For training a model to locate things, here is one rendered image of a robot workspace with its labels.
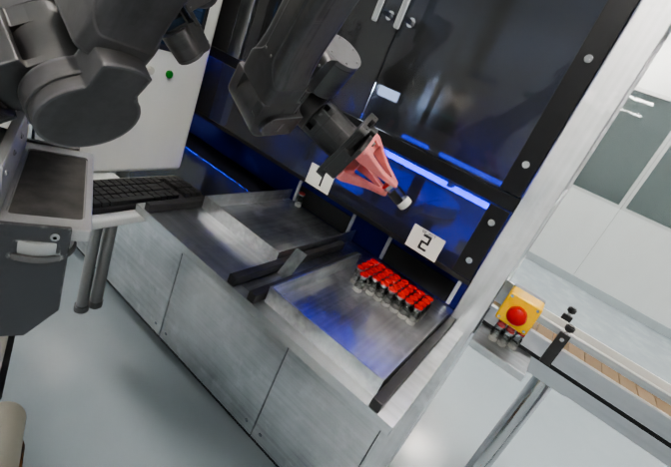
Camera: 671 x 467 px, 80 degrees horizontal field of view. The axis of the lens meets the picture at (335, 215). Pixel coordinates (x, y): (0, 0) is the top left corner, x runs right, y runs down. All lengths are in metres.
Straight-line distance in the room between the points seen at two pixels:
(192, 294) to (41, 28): 1.29
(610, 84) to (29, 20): 0.86
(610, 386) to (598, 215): 4.49
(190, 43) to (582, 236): 5.16
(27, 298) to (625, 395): 1.11
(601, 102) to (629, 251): 4.75
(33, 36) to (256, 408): 1.31
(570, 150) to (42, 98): 0.83
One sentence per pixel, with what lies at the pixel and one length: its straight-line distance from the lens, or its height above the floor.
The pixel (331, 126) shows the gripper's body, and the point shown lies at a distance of 0.55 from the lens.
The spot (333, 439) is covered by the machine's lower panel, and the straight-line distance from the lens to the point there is 1.35.
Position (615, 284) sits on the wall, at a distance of 5.69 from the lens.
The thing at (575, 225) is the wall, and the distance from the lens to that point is 5.56.
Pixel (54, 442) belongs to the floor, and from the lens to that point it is 1.63.
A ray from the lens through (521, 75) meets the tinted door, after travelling 0.95.
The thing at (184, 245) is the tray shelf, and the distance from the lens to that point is 0.87.
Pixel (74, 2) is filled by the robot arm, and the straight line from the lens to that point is 0.36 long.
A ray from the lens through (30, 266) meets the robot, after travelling 0.58.
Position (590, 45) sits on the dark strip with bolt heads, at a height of 1.52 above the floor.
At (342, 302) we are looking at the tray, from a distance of 0.86.
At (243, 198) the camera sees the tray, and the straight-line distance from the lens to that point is 1.12.
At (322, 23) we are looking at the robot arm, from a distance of 0.43.
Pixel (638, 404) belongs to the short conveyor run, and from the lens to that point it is 1.15.
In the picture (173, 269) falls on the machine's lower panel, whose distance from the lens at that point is 1.64.
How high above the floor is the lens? 1.33
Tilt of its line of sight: 20 degrees down
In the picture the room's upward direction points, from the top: 23 degrees clockwise
